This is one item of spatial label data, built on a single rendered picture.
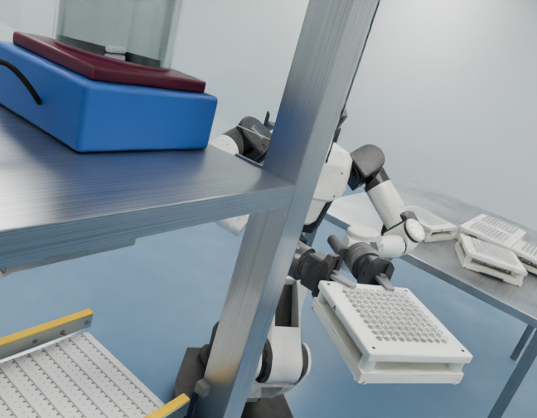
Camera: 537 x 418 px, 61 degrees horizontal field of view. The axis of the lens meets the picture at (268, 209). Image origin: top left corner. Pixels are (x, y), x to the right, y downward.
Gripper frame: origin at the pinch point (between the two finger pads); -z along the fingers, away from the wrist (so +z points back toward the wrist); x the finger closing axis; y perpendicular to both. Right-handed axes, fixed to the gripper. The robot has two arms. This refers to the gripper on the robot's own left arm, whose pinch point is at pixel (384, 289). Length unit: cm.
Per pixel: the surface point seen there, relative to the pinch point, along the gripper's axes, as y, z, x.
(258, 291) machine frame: 40, -34, -13
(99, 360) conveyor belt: 61, -20, 13
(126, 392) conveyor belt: 55, -27, 13
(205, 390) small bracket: 43, -32, 7
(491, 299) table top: -71, 43, 19
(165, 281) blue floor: 42, 159, 97
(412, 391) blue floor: -93, 88, 100
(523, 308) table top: -81, 38, 17
